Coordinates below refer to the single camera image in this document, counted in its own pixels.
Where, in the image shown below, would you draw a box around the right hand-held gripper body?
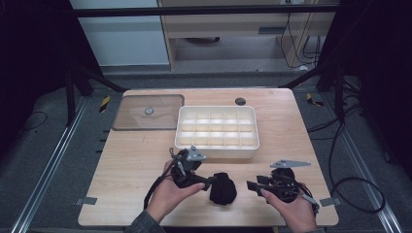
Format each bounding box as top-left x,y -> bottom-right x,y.
269,158 -> 312,204

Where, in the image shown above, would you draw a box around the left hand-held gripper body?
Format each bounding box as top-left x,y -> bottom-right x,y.
169,145 -> 207,189

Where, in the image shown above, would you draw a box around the black sock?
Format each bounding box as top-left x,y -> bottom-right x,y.
209,172 -> 238,206

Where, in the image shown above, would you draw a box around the white divided storage box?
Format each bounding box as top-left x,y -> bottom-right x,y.
174,105 -> 260,159

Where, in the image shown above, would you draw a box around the person's right hand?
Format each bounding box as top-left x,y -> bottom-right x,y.
260,188 -> 319,233

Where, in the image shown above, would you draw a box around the person's left hand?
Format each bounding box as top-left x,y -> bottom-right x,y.
146,159 -> 207,223

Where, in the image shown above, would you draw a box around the grey tape strip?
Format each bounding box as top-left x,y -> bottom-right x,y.
319,196 -> 343,208
75,196 -> 98,207

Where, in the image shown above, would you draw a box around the transparent lid with knob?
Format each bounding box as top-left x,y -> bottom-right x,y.
112,93 -> 186,131

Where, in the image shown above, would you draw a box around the yellow black striped tape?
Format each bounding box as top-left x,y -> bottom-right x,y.
98,95 -> 112,115
305,92 -> 325,108

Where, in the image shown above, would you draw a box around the black metal stand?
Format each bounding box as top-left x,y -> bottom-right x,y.
286,61 -> 346,122
64,62 -> 128,127

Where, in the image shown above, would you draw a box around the white cabinet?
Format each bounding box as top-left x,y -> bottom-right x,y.
69,0 -> 171,67

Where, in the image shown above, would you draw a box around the dark curtain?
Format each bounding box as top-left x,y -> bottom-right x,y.
0,0 -> 105,156
324,0 -> 412,183

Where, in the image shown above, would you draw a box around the light wooden cabinet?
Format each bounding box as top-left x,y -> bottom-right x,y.
157,0 -> 339,71

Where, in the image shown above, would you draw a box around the black horizontal bar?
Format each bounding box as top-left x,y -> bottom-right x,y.
69,4 -> 341,18

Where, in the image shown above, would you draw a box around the right hand-held gripper cable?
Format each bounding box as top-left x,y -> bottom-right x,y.
295,183 -> 321,216

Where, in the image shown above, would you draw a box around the hand-held gripper cable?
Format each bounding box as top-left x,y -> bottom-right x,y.
143,148 -> 179,211
295,183 -> 321,216

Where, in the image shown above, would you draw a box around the left hand-held gripper cable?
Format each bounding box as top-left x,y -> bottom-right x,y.
143,148 -> 179,211

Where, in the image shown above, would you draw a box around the metal floor rail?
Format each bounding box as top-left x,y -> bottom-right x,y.
9,96 -> 90,233
320,93 -> 404,233

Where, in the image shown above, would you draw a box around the black looped floor cable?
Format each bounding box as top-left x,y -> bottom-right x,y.
328,119 -> 387,215

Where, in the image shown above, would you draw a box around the black hanging cables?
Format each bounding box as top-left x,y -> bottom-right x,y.
280,13 -> 323,70

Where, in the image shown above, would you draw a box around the thin black floor cable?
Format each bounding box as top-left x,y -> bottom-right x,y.
18,111 -> 49,132

